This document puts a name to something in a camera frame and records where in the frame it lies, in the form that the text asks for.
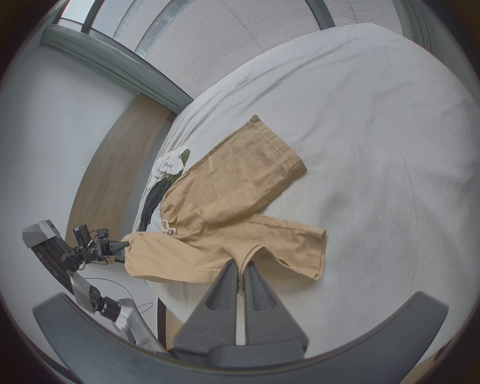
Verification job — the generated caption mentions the bed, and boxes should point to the bed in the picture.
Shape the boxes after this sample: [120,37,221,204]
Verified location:
[67,22,480,349]

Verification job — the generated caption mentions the green garment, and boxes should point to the green garment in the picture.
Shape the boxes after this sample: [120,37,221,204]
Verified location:
[167,148,193,186]

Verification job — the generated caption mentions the window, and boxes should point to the window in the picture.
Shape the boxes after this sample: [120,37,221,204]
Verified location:
[60,0,409,94]

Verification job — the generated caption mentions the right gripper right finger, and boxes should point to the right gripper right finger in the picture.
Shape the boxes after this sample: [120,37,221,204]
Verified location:
[243,260,310,349]

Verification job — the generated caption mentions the black cable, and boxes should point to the black cable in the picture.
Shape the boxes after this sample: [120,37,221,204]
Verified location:
[84,277,155,314]

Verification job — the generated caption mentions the tan shorts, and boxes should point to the tan shorts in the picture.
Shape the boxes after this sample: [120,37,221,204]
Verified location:
[123,114,327,282]

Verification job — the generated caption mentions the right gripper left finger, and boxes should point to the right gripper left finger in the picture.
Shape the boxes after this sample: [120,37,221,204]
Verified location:
[175,259,241,358]

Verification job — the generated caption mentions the grey-green curtain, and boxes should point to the grey-green curtain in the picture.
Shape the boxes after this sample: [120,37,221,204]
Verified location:
[403,0,442,51]
[39,24,194,115]

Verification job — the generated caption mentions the black garment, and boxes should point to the black garment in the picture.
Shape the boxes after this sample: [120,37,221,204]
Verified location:
[140,179,177,233]

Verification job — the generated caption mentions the white garment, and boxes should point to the white garment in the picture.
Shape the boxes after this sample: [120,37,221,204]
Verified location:
[148,149,188,188]

